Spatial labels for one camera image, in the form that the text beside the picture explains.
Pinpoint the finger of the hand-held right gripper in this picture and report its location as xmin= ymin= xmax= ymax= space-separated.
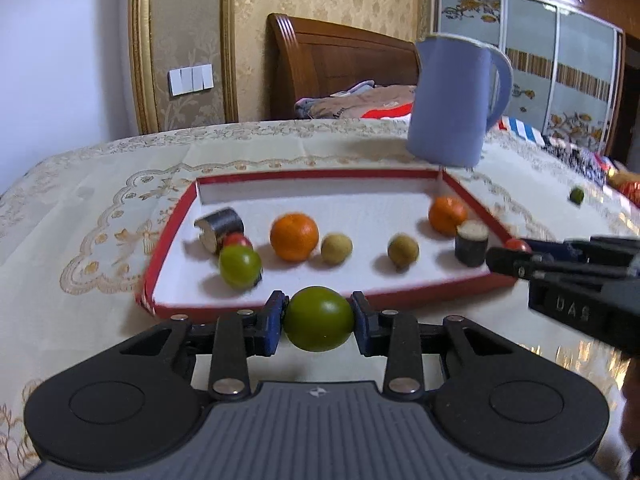
xmin=530 ymin=235 xmax=640 ymax=266
xmin=486 ymin=246 xmax=640 ymax=286

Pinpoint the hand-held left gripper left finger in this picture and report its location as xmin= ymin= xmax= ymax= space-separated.
xmin=107 ymin=290 xmax=290 ymax=402

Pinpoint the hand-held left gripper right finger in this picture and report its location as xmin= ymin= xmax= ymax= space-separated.
xmin=350 ymin=290 xmax=526 ymax=402

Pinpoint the green round fruit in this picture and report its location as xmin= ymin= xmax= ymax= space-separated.
xmin=219 ymin=246 xmax=263 ymax=290
xmin=283 ymin=286 xmax=356 ymax=352

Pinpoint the dark sushi roll piece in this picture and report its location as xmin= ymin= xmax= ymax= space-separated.
xmin=455 ymin=220 xmax=489 ymax=267
xmin=195 ymin=207 xmax=245 ymax=253

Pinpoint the tan longan fruit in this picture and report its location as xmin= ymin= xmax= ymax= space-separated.
xmin=321 ymin=233 xmax=354 ymax=266
xmin=388 ymin=234 xmax=420 ymax=271

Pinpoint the large mandarin orange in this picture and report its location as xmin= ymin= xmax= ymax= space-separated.
xmin=270 ymin=213 xmax=320 ymax=262

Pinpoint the small mandarin orange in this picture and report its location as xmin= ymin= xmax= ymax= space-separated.
xmin=428 ymin=196 xmax=468 ymax=236

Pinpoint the red cardboard box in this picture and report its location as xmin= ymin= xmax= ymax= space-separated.
xmin=136 ymin=169 xmax=518 ymax=323

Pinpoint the red orange packet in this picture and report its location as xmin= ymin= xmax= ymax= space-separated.
xmin=607 ymin=170 xmax=640 ymax=206

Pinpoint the dark patterned cloth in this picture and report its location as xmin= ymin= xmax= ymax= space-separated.
xmin=542 ymin=132 xmax=616 ymax=188

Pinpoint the red white blue striped blanket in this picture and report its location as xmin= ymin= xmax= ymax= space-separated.
xmin=360 ymin=102 xmax=543 ymax=147

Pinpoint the blue electric kettle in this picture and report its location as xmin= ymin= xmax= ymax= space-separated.
xmin=406 ymin=32 xmax=514 ymax=168

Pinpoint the brown blanket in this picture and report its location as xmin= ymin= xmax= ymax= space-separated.
xmin=294 ymin=80 xmax=417 ymax=121

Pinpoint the cream gold patterned tablecloth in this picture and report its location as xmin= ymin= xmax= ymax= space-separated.
xmin=0 ymin=117 xmax=640 ymax=480

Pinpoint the wardrobe with patterned doors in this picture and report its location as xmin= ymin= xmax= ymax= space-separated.
xmin=435 ymin=0 xmax=628 ymax=161

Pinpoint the wooden bed headboard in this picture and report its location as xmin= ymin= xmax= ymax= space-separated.
xmin=266 ymin=13 xmax=421 ymax=121

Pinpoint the white light switch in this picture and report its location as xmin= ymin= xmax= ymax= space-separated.
xmin=168 ymin=63 xmax=214 ymax=97

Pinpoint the gold wall panel frame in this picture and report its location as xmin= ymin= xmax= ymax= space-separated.
xmin=128 ymin=0 xmax=238 ymax=135

